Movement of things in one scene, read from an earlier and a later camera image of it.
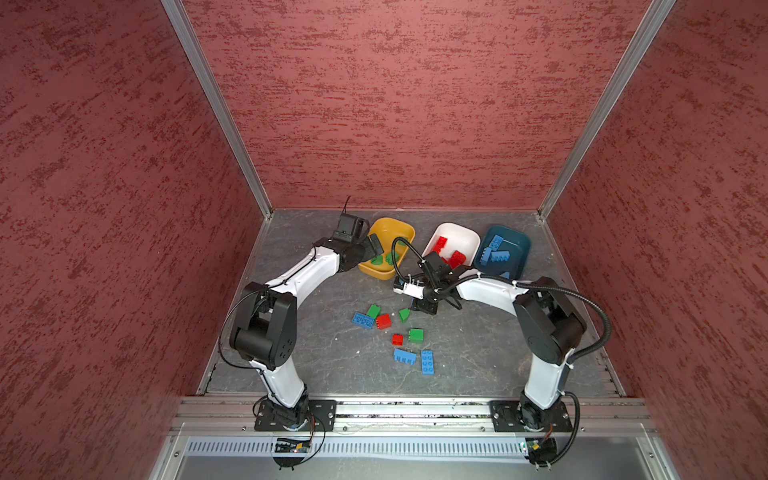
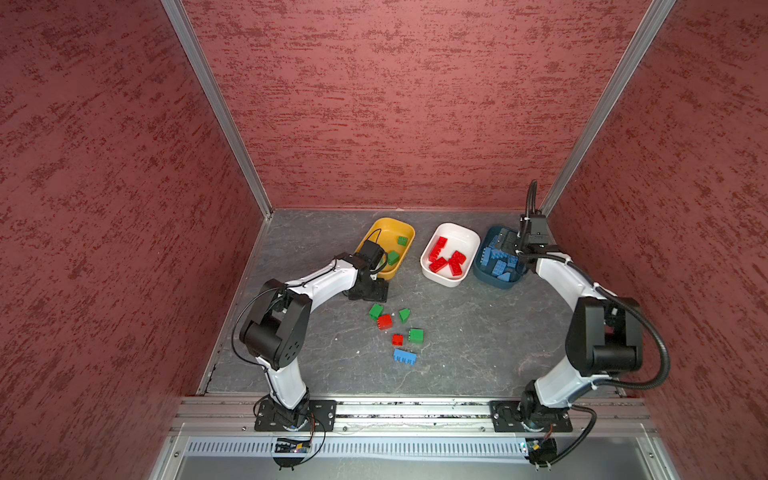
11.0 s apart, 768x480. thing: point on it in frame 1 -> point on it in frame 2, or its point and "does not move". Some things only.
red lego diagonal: x=441 y=243 does not move
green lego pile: x=373 y=311 does not move
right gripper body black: x=432 y=295 -> x=511 y=240
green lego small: x=404 y=315 does not move
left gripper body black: x=364 y=250 -> x=373 y=290
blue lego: x=485 y=256 does not move
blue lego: x=500 y=256 -> x=499 y=268
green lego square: x=416 y=335 does not move
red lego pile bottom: x=384 y=322 does not move
